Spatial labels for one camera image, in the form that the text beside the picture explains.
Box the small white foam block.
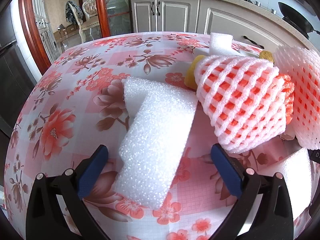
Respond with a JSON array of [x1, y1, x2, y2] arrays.
[[209, 33, 236, 56]]

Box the large white foam sheet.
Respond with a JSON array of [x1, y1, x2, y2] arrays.
[[114, 77, 198, 209]]

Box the white ornate dining chair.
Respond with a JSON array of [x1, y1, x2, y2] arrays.
[[65, 0, 100, 43]]

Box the floral pink tablecloth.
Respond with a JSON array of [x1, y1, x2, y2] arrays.
[[3, 31, 320, 240]]

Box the white foam block pile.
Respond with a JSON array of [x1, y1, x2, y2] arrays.
[[258, 148, 312, 219]]

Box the black wok pan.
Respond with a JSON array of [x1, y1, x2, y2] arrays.
[[278, 2, 320, 39]]

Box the black refrigerator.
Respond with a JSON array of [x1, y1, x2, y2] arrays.
[[0, 7, 36, 185]]

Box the white kitchen base cabinets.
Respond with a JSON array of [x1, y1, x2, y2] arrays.
[[129, 0, 319, 52]]

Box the red wooden door frame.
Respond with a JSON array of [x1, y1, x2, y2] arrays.
[[18, 0, 111, 74]]

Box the yellow square sponge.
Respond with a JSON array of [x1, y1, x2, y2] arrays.
[[184, 50, 274, 90]]

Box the red white foam fruit net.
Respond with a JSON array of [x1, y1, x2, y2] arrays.
[[194, 55, 295, 154]]

